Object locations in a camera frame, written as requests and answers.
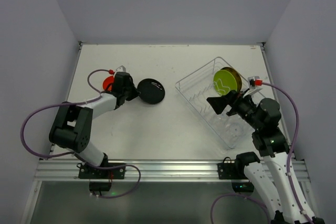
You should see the green plate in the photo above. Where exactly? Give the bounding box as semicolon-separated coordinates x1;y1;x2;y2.
213;70;238;95

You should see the yellow patterned plate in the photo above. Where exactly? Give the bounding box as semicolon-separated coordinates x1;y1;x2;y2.
222;67;242;92

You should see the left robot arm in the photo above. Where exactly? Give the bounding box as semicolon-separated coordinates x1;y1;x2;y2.
49;72;139;169

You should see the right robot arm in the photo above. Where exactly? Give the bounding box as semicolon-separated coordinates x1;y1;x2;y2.
207;90;324;223

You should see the orange bowl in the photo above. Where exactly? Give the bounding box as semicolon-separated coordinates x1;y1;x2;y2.
102;76;114;91

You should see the black plate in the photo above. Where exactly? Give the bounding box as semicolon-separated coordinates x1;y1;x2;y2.
137;78;165;105

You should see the clear glass cup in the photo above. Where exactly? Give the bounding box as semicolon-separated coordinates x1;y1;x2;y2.
225;122;246;146

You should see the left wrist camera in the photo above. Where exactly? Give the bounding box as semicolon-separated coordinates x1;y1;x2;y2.
115;66;127;72

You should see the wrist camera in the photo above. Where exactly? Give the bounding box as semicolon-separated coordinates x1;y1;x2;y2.
115;66;127;72
247;76;263;89

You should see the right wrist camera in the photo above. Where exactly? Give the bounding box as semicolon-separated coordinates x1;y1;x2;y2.
247;76;263;89

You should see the white wire dish rack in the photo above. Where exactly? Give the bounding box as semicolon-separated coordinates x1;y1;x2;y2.
175;57;254;149

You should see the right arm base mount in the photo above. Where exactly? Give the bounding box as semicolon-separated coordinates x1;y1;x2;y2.
217;157;247;180

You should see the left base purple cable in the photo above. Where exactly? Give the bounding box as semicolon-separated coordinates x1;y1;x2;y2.
89;164;142;199

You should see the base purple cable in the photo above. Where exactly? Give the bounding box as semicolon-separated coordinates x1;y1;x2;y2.
89;164;142;199
210;193;271;224

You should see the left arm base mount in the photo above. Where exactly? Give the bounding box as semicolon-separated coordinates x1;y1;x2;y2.
77;163;125;180

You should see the aluminium mounting rail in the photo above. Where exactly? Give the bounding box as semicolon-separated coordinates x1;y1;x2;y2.
34;158;313;183

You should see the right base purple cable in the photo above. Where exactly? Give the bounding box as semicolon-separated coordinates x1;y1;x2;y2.
210;193;271;224

